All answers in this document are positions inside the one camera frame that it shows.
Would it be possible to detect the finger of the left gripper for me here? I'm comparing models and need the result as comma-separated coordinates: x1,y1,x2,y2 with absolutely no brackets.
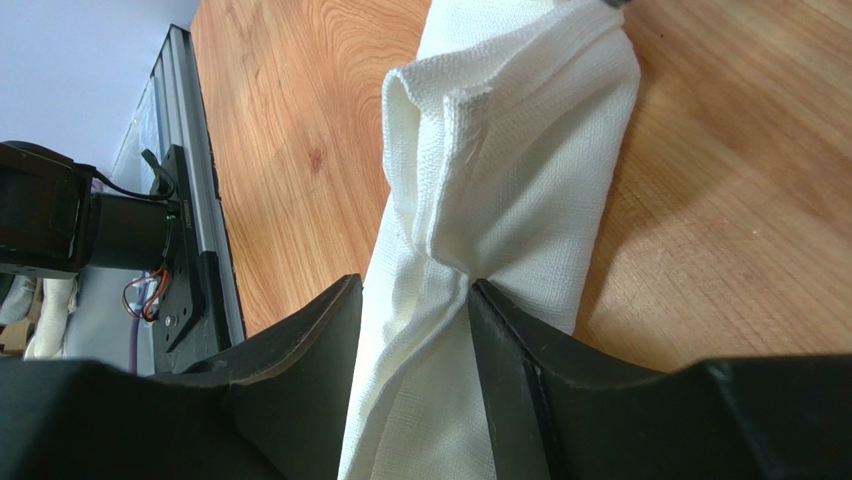
602,0,632,8

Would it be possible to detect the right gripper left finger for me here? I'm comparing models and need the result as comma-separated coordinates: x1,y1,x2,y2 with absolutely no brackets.
1,274,362,479

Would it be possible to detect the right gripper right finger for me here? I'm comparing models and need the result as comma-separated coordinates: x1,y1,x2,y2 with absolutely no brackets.
468,279,851,479

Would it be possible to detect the white cloth napkin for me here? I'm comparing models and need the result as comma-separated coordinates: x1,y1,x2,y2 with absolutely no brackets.
338,1,641,479

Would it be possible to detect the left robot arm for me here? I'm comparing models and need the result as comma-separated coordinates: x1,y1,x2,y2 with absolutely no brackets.
1,1,639,278

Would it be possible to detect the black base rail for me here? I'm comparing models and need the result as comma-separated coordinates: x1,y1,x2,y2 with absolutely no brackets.
151,145,232,373

